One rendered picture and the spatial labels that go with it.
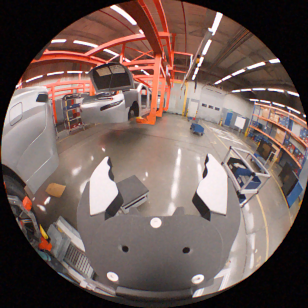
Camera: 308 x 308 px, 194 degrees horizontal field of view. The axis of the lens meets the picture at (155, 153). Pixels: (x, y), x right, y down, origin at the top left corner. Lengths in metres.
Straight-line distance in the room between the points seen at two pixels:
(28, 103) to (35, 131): 0.27
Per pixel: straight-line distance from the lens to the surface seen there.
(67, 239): 1.49
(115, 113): 2.29
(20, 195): 1.06
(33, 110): 1.10
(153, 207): 1.42
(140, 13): 2.10
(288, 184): 5.40
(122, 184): 1.23
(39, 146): 1.11
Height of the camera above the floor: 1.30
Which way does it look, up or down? 33 degrees down
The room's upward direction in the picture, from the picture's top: 6 degrees clockwise
